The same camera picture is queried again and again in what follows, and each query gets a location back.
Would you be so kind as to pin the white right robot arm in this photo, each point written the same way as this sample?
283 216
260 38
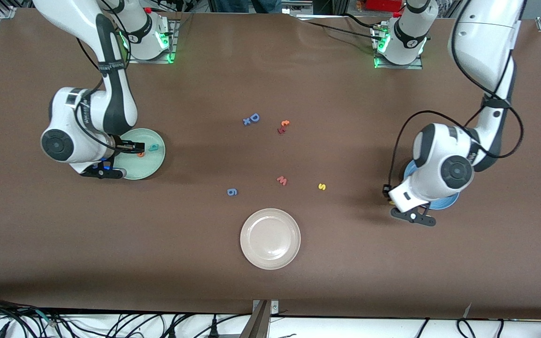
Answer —
73 136

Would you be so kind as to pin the white paper tag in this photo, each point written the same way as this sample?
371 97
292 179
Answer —
467 310

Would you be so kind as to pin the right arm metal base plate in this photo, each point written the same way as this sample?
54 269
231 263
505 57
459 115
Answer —
173 44

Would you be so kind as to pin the metal table edge bracket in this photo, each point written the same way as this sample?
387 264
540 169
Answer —
262 310

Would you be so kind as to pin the blue letter D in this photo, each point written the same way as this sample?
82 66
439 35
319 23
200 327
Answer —
254 117

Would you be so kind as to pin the grey metal device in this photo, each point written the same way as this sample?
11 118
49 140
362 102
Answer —
298 7

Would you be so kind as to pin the beige plate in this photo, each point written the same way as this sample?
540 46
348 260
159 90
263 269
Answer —
270 239

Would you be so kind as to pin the red letter w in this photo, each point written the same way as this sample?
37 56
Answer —
282 180

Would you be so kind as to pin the blue plate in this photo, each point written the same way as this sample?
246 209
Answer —
444 204

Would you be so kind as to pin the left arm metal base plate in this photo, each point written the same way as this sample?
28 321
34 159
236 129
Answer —
413 66

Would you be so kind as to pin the teal letter d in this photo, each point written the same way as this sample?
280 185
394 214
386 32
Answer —
156 148

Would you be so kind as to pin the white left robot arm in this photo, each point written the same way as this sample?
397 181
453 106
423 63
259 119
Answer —
482 37

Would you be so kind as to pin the red box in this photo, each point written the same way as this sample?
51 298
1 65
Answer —
383 4

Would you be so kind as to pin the green plate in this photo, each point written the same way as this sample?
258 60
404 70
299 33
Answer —
146 166

